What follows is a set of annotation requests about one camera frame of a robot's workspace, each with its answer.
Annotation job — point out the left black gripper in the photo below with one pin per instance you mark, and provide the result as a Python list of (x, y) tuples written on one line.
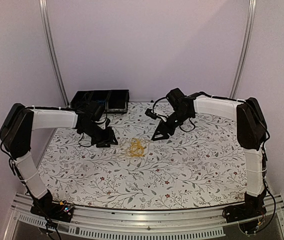
[(109, 138)]

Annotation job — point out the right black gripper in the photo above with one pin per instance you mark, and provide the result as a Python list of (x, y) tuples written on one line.
[(161, 127)]

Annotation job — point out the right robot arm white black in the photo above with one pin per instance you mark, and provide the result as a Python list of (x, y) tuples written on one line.
[(251, 129)]

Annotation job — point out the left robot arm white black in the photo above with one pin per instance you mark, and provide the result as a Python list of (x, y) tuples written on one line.
[(16, 134)]

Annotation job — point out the black compartment storage bin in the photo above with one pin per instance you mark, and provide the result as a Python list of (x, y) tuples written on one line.
[(114, 100)]

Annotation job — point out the floral patterned table mat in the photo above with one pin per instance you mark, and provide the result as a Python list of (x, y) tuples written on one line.
[(200, 165)]

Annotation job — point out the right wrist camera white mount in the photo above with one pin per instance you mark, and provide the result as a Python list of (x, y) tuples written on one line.
[(150, 113)]

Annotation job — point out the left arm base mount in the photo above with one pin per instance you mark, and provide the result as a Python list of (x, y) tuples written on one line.
[(61, 211)]

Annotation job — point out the aluminium front rail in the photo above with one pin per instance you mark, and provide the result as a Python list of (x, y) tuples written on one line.
[(91, 223)]

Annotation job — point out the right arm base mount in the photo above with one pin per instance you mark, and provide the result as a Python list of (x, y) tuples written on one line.
[(252, 211)]

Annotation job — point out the left aluminium corner post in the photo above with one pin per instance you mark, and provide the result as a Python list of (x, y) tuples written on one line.
[(51, 50)]

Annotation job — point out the aluminium corner post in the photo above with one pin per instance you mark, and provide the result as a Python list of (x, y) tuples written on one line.
[(245, 47), (51, 50)]

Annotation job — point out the right aluminium corner post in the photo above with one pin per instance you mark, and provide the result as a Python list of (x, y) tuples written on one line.
[(245, 47)]

